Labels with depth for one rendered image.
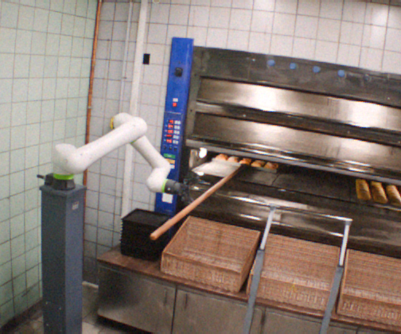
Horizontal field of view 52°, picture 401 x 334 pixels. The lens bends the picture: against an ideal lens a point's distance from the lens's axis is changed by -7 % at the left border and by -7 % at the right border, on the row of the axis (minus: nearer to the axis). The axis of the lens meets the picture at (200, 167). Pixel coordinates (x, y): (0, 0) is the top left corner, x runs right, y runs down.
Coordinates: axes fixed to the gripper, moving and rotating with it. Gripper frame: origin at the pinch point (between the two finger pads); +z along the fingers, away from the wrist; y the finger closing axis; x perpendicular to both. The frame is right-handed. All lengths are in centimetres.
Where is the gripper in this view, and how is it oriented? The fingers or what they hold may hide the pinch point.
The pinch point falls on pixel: (206, 194)
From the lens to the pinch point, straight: 270.1
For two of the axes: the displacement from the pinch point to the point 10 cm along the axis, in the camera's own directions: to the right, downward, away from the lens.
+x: -3.2, 1.8, -9.3
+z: 9.4, 1.8, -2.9
